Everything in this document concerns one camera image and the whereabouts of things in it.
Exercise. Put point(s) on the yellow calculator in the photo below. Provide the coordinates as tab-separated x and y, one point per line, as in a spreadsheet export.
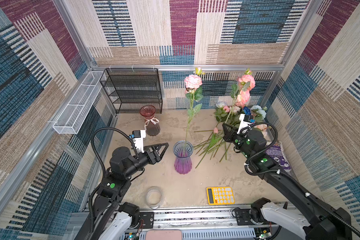
217	196

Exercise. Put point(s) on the purple packet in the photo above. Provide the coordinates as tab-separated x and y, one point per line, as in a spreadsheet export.
278	154

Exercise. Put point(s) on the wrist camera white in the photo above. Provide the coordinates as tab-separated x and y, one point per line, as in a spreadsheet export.
138	137
244	121

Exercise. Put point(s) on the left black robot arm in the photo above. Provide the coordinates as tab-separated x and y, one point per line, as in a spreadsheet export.
109	218

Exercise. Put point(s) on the white mesh wall basket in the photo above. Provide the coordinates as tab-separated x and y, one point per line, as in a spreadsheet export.
74	114

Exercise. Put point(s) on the dark red glass vase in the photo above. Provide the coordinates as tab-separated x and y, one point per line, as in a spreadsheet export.
152	126

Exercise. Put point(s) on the purple blue glass vase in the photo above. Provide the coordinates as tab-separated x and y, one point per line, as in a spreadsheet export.
183	151

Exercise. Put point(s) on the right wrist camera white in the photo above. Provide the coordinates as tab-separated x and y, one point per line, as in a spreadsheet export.
244	121

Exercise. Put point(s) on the clear tape roll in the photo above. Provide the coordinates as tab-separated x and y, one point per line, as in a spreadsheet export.
154	198

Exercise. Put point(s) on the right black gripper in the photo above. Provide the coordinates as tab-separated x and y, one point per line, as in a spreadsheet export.
228	135

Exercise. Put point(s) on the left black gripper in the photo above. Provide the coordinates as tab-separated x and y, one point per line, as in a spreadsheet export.
153	157

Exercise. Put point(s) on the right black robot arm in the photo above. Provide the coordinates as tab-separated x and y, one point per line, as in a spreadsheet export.
317	220

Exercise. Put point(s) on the pink rose stem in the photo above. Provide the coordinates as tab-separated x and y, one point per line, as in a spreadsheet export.
241	92
194	93

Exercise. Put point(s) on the pile of artificial flowers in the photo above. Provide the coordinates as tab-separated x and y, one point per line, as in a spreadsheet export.
225	114

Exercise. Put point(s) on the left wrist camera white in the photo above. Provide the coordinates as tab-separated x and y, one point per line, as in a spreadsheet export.
138	137

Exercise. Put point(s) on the black wire shelf rack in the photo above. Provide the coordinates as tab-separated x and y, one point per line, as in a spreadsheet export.
131	89

